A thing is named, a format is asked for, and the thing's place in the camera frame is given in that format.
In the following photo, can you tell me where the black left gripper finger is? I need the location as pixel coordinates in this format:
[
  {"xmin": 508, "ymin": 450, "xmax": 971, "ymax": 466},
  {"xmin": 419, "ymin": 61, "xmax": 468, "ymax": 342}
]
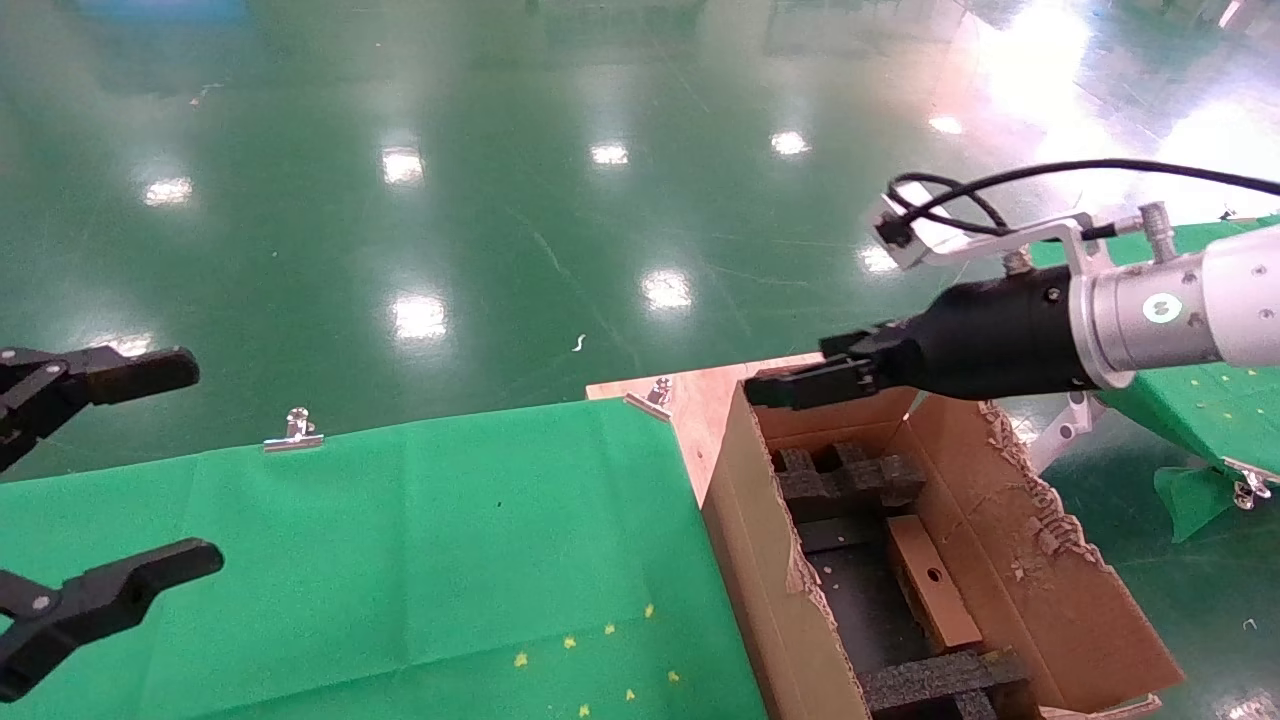
[
  {"xmin": 0, "ymin": 538, "xmax": 225, "ymax": 701},
  {"xmin": 0, "ymin": 347, "xmax": 201, "ymax": 471}
]

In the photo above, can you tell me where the white metal bracket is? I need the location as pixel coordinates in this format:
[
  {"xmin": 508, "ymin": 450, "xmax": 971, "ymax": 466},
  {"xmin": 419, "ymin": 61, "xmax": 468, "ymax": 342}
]
[{"xmin": 1030, "ymin": 392, "xmax": 1106, "ymax": 473}]

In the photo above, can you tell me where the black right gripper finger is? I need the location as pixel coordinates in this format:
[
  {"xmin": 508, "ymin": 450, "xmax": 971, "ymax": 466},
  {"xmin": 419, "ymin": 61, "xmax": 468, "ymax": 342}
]
[
  {"xmin": 745, "ymin": 360, "xmax": 886, "ymax": 411},
  {"xmin": 820, "ymin": 322, "xmax": 906, "ymax": 359}
]

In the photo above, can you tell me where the large open cardboard carton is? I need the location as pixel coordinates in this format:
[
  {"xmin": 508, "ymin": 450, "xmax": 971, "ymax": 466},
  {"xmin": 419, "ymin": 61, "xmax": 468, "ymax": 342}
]
[{"xmin": 703, "ymin": 380, "xmax": 1186, "ymax": 720}]

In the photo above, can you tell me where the green tablecloth with yellow specks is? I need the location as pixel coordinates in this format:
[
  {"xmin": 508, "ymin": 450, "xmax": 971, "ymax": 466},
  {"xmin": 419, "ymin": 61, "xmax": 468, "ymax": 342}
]
[{"xmin": 0, "ymin": 398, "xmax": 769, "ymax": 720}]

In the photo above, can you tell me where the black camera cable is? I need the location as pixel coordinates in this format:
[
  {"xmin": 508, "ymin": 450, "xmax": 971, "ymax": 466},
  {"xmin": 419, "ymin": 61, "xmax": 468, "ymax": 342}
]
[{"xmin": 885, "ymin": 158, "xmax": 1280, "ymax": 239}]

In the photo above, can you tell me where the small cardboard box with hole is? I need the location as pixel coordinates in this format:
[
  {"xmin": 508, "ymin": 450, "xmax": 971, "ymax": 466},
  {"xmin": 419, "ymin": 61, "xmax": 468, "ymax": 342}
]
[{"xmin": 885, "ymin": 515, "xmax": 984, "ymax": 651}]

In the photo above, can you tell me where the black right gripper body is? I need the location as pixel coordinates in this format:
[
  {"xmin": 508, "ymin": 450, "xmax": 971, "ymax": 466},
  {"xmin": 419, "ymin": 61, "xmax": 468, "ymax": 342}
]
[{"xmin": 880, "ymin": 268, "xmax": 1091, "ymax": 401}]

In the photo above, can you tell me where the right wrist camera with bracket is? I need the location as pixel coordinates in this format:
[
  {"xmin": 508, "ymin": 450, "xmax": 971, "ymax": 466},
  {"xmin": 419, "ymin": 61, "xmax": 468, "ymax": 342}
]
[{"xmin": 872, "ymin": 182, "xmax": 1111, "ymax": 273}]

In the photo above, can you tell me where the black foam insert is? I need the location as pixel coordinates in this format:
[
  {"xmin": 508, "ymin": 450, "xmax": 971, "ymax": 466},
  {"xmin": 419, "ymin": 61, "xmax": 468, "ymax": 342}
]
[
  {"xmin": 858, "ymin": 648, "xmax": 1031, "ymax": 720},
  {"xmin": 775, "ymin": 443, "xmax": 926, "ymax": 521}
]

